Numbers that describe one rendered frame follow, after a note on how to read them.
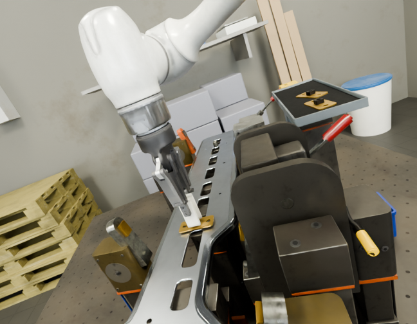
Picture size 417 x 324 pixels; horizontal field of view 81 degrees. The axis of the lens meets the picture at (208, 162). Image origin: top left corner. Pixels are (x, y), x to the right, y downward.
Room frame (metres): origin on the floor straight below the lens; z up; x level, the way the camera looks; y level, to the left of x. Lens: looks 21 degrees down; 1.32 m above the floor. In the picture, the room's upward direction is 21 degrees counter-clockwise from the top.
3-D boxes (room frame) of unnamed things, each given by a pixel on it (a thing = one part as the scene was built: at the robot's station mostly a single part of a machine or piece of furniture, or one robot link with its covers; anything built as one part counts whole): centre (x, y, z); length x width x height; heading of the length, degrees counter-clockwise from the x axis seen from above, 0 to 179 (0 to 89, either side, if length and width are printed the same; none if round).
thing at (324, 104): (0.51, -0.28, 1.17); 0.08 x 0.04 x 0.01; 175
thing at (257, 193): (0.34, -0.09, 0.95); 0.18 x 0.13 x 0.49; 165
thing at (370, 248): (0.23, -0.14, 1.09); 0.10 x 0.01 x 0.01; 165
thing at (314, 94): (0.61, -0.31, 1.17); 0.08 x 0.04 x 0.01; 9
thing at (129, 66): (0.50, 0.07, 1.38); 0.13 x 0.11 x 0.16; 153
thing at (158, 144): (0.49, 0.08, 1.20); 0.08 x 0.07 x 0.09; 165
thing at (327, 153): (0.62, -0.30, 0.92); 0.10 x 0.08 x 0.45; 165
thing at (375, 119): (2.54, -1.91, 0.29); 0.47 x 0.47 x 0.58
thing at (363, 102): (0.62, -0.30, 1.16); 0.37 x 0.14 x 0.02; 165
